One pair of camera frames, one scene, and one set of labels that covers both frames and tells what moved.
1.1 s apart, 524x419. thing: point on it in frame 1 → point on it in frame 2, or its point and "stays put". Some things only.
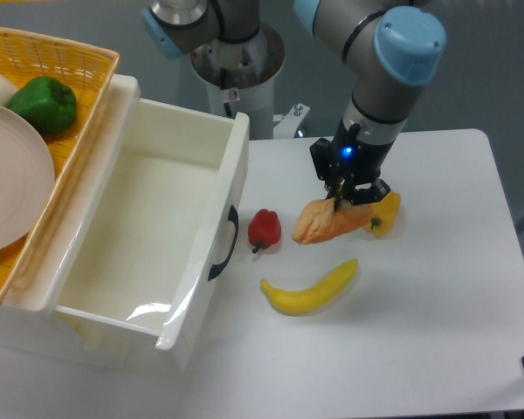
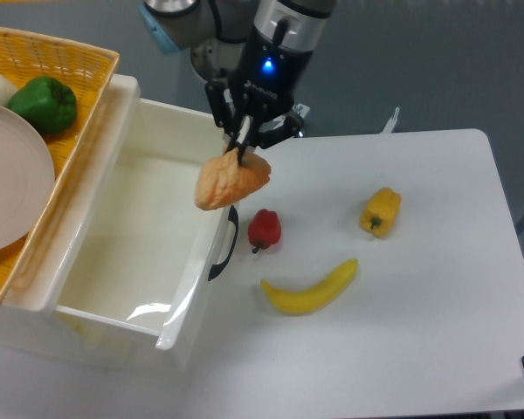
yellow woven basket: (87, 71) stays put
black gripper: (345, 157) → (262, 88)
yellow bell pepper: (384, 214) stays put
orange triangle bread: (319, 220) → (224, 181)
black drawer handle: (232, 216) stays put
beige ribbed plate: (18, 179) stays put
